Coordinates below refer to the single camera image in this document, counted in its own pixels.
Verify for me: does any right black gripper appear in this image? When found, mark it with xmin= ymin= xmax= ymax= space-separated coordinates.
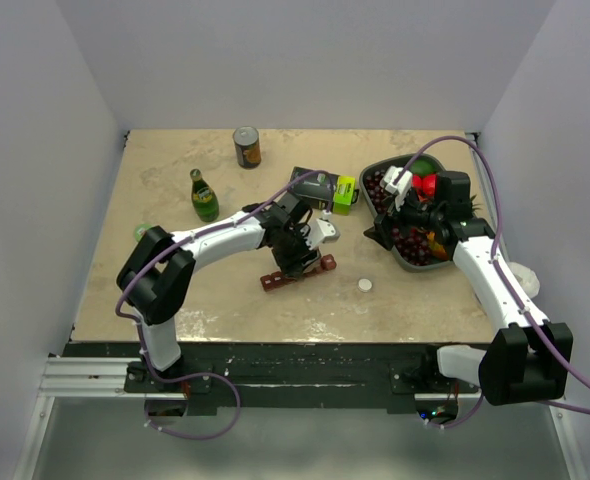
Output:
xmin=364 ymin=186 xmax=444 ymax=251

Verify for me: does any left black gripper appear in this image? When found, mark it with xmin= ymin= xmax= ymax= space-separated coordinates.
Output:
xmin=272 ymin=224 xmax=321 ymax=279

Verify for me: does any clear jar lid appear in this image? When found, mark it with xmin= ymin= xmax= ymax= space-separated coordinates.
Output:
xmin=357 ymin=278 xmax=373 ymax=293

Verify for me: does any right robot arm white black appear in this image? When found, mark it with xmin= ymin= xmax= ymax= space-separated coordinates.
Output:
xmin=364 ymin=166 xmax=573 ymax=406

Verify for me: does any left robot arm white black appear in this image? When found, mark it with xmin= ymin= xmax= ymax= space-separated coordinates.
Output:
xmin=115 ymin=193 xmax=338 ymax=392

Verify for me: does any dark red grapes bunch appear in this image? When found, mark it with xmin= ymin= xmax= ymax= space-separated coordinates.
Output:
xmin=363 ymin=170 xmax=448 ymax=267

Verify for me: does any grey fruit tray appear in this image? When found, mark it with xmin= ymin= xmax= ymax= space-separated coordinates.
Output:
xmin=358 ymin=152 xmax=487 ymax=274

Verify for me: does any red apple right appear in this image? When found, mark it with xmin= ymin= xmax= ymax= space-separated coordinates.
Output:
xmin=412 ymin=173 xmax=438 ymax=199

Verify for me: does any black green product box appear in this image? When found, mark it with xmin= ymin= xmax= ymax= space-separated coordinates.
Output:
xmin=290 ymin=170 xmax=360 ymax=215

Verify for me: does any green lime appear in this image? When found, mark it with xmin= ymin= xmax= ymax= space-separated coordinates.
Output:
xmin=410 ymin=157 xmax=436 ymax=178

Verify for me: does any small pineapple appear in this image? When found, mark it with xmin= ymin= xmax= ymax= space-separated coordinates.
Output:
xmin=468 ymin=195 xmax=483 ymax=217

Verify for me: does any green glass bottle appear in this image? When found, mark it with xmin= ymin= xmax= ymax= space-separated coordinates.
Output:
xmin=190 ymin=169 xmax=219 ymax=222

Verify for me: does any orange labelled tin can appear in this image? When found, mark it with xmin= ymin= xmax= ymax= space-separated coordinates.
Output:
xmin=232 ymin=126 xmax=261 ymax=169

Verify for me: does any white paper cup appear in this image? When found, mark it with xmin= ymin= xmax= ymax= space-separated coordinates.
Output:
xmin=508 ymin=262 xmax=541 ymax=299

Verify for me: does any small green lidded jar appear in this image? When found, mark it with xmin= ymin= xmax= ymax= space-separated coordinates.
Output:
xmin=133 ymin=223 xmax=152 ymax=242

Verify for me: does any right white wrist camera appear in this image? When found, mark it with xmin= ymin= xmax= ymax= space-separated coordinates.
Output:
xmin=380 ymin=166 xmax=413 ymax=211

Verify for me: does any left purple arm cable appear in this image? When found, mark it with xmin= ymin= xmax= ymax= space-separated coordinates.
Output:
xmin=114 ymin=170 xmax=339 ymax=386

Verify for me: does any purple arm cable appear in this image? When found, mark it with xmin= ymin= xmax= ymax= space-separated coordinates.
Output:
xmin=397 ymin=136 xmax=590 ymax=420
xmin=114 ymin=170 xmax=339 ymax=386

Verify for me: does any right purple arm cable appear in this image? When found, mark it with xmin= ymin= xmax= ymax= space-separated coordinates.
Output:
xmin=397 ymin=136 xmax=590 ymax=420

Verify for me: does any black mounting base plate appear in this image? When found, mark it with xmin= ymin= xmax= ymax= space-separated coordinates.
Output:
xmin=63 ymin=342 xmax=476 ymax=415

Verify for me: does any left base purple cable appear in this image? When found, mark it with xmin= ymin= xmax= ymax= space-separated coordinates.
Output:
xmin=142 ymin=372 xmax=242 ymax=441

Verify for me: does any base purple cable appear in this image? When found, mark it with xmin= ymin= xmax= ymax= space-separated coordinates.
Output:
xmin=142 ymin=372 xmax=242 ymax=441
xmin=422 ymin=389 xmax=486 ymax=430

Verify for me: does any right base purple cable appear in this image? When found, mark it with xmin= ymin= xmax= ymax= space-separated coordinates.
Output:
xmin=422 ymin=389 xmax=486 ymax=430

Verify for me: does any aluminium frame rail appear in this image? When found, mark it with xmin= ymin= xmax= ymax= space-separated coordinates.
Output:
xmin=42 ymin=353 xmax=453 ymax=409

